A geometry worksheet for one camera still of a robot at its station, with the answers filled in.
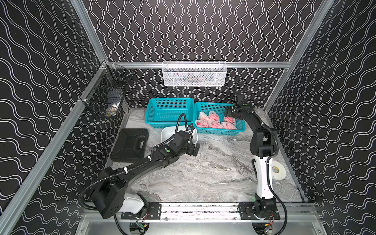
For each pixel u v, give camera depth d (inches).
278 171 34.5
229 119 40.8
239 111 31.7
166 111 62.9
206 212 30.0
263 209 25.8
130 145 36.3
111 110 32.8
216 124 39.7
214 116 41.8
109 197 16.3
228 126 39.5
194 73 23.9
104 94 36.2
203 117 41.8
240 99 33.5
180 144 24.4
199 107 43.7
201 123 38.4
